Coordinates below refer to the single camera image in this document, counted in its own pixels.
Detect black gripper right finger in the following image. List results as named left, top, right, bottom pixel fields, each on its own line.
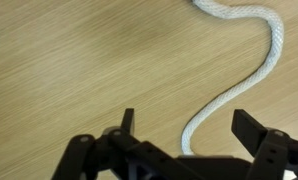
left=231, top=109, right=298, bottom=180

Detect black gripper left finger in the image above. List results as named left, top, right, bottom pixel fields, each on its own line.
left=50, top=107, right=172, bottom=180

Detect white flexible rope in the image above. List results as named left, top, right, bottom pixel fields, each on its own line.
left=180, top=0, right=285, bottom=157

